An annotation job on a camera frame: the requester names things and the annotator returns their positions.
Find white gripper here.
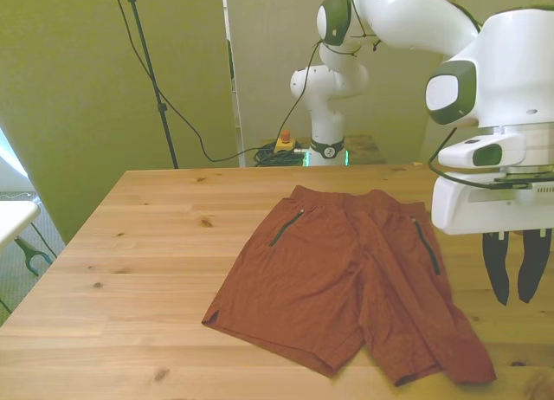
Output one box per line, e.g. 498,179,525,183
431,172,554,306

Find rust orange shorts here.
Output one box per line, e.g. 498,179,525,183
201,184,498,388

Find yellow emergency stop box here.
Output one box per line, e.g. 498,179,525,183
274,130,298,155

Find black tripod pole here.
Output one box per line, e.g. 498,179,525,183
123,0,180,170

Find white folding table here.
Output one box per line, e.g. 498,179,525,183
0,199,42,252

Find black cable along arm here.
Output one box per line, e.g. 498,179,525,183
276,0,536,190

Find coiled black cables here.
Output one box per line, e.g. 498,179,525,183
252,140,311,168

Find black tripod camera cable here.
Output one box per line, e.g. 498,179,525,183
110,0,278,164

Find white vertical rail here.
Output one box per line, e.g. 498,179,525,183
221,0,244,168

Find teal forked table bracket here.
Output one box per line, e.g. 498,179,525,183
12,235,54,277

